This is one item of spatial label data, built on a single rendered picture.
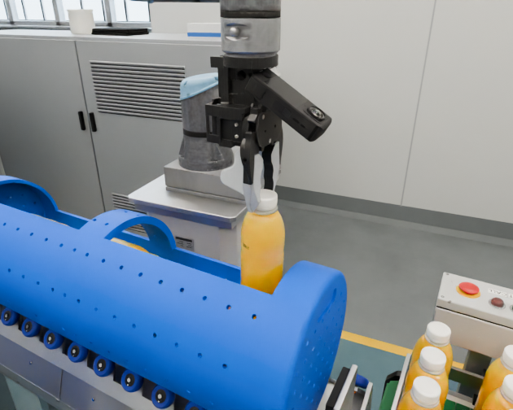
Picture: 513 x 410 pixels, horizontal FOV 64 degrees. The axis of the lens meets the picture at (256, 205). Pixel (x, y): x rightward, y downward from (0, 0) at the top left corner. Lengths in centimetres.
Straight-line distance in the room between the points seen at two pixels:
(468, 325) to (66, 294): 74
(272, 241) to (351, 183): 295
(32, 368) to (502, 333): 98
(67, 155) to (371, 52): 227
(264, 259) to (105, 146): 231
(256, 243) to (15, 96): 284
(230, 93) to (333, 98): 283
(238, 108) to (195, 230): 59
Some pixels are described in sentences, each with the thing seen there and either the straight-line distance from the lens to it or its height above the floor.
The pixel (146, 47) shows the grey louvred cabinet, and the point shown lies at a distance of 247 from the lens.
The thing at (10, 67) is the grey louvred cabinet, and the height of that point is 125.
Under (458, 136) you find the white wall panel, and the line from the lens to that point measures 335.
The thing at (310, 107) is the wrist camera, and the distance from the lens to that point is 53.
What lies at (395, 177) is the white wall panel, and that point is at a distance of 346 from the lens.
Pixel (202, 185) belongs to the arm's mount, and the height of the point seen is 118.
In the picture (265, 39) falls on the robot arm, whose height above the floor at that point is 157.
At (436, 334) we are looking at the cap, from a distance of 81.
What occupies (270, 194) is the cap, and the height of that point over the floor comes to 135.
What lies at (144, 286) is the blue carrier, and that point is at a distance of 70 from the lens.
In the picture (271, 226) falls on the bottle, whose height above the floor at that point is 131.
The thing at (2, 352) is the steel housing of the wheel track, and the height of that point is 86.
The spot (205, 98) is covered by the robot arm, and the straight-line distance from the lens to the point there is 105.
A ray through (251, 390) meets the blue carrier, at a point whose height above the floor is 113.
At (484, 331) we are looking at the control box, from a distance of 91.
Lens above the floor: 160
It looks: 26 degrees down
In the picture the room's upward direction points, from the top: straight up
